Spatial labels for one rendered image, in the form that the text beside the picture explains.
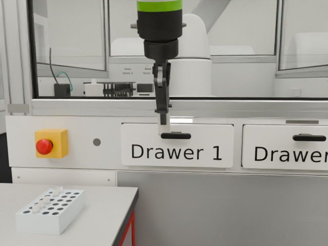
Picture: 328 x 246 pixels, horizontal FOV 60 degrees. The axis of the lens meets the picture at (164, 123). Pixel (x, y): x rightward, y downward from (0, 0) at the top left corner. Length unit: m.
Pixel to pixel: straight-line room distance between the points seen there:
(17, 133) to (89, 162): 0.21
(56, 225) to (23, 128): 0.37
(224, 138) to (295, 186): 0.23
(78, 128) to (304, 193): 0.62
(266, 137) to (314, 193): 0.20
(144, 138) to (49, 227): 0.31
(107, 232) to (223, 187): 0.35
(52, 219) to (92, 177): 0.27
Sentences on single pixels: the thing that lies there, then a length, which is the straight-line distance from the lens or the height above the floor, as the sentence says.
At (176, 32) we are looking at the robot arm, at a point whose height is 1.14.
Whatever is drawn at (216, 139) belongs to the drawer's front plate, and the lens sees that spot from 0.73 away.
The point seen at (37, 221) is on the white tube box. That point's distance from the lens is 0.60.
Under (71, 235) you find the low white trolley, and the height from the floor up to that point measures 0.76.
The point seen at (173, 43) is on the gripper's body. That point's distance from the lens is 0.61.
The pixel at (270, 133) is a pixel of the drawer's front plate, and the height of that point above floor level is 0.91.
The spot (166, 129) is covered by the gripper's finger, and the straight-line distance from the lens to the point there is 0.70.
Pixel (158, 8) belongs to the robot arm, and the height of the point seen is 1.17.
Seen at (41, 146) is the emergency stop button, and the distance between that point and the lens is 0.77.
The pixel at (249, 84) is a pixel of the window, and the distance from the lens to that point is 0.77.
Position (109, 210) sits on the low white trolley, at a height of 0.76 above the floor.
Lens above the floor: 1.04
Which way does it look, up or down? 9 degrees down
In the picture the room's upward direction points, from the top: straight up
